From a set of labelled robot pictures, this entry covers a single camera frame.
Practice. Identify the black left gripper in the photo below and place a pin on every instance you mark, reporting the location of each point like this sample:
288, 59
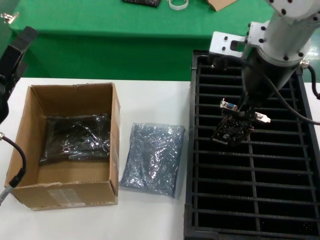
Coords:
3, 105

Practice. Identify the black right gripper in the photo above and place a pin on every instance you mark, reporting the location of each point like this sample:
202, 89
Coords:
265, 80

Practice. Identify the translucent antistatic bag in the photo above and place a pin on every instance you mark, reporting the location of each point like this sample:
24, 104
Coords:
152, 160

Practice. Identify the brown cardboard box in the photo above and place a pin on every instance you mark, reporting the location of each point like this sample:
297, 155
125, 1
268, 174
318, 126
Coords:
82, 195

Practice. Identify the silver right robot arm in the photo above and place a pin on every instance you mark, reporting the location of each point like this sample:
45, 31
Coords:
287, 30

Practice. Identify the black slotted container tray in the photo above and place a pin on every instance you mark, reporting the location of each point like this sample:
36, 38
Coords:
225, 200

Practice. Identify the bagged graphics card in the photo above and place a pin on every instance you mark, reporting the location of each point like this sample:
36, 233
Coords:
75, 140

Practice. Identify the silver binder clip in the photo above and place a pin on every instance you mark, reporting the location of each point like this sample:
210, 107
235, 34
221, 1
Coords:
11, 18

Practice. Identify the brown cardboard piece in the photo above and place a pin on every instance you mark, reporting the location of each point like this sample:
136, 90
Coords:
220, 4

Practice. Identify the green tablecloth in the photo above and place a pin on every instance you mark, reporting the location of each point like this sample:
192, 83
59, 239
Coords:
125, 37

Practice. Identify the clear tape roll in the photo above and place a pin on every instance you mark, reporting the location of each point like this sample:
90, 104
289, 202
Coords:
175, 8

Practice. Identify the black glittery bag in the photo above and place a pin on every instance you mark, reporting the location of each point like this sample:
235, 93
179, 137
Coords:
142, 2

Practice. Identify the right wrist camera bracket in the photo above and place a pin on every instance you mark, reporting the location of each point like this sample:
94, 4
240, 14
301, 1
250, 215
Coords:
222, 42

